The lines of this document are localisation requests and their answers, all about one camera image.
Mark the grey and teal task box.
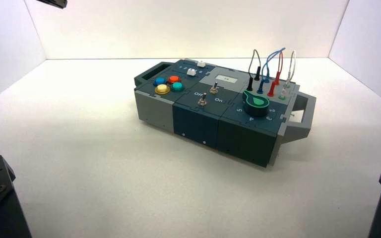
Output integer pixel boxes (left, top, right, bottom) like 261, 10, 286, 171
133, 59, 317, 168

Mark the yellow round push button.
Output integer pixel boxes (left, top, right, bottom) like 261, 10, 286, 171
154, 84, 171, 96

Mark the black and green rotary knob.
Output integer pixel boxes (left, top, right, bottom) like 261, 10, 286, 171
242, 91, 270, 118

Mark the black jumper cable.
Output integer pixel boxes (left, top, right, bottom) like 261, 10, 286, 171
248, 49, 262, 92

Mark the blue jumper cable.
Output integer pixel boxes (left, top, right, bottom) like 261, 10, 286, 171
256, 47, 286, 95

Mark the red jumper cable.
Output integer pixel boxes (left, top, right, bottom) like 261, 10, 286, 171
267, 51, 284, 98

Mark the white jumper cable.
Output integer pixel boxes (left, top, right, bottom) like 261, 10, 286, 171
277, 50, 297, 100

